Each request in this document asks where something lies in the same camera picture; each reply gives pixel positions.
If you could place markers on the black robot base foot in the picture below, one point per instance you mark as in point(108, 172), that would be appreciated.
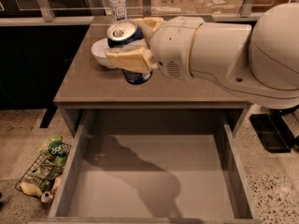
point(273, 131)

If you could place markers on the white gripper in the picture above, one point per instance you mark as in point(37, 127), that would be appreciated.
point(174, 47)

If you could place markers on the glass railing with metal posts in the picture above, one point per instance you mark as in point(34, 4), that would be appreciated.
point(62, 3)

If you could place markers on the black wire basket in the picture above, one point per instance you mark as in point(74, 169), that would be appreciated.
point(43, 172)

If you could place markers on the grey open top drawer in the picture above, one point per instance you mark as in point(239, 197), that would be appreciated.
point(154, 167)

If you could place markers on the grey cabinet counter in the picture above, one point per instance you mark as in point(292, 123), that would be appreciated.
point(89, 85)

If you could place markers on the left cardboard box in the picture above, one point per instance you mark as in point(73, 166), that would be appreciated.
point(172, 7)

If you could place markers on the white ceramic bowl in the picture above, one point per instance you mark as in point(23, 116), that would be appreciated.
point(98, 51)

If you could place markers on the yellow snack packet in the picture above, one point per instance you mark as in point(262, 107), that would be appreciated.
point(30, 189)

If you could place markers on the clear plastic water bottle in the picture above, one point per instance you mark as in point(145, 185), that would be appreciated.
point(118, 9)

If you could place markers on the green snack bag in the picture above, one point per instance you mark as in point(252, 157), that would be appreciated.
point(53, 150)

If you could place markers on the small silver can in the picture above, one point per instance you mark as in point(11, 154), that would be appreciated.
point(47, 197)

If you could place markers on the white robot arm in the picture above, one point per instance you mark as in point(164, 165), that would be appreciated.
point(259, 63)

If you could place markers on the blue pepsi can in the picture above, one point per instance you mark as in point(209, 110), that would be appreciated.
point(121, 33)

